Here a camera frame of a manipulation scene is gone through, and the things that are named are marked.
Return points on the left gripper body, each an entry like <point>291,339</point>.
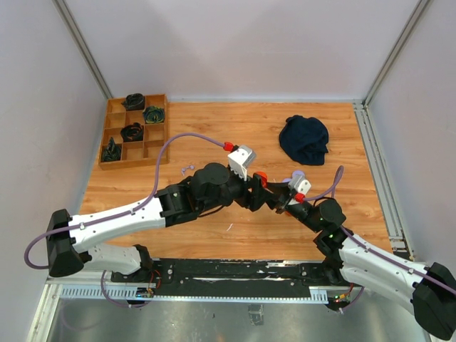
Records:
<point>242,194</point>

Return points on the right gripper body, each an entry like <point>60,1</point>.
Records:
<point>283,203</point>

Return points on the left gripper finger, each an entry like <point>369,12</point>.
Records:
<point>256,184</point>
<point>258,199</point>

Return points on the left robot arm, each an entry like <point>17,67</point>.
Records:
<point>79,242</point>

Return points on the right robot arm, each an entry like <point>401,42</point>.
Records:
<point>427,292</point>

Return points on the navy blue cloth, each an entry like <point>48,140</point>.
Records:
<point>304,140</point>

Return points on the wooden compartment tray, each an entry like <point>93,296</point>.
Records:
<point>140,153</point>

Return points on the green yellow rolled tie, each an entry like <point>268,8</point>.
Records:
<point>153,115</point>

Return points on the black orange rolled tie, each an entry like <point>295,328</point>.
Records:
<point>132,133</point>

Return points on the dark green folded tie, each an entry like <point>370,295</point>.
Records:
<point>111,152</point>

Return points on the black rolled tie top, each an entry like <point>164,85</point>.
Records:
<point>135,101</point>

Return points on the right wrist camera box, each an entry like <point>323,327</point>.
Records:
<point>299,187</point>

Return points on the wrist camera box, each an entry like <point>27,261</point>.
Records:
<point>299,187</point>
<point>240,160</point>

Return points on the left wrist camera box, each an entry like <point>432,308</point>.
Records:
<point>240,160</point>

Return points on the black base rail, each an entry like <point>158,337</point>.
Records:
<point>234,279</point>

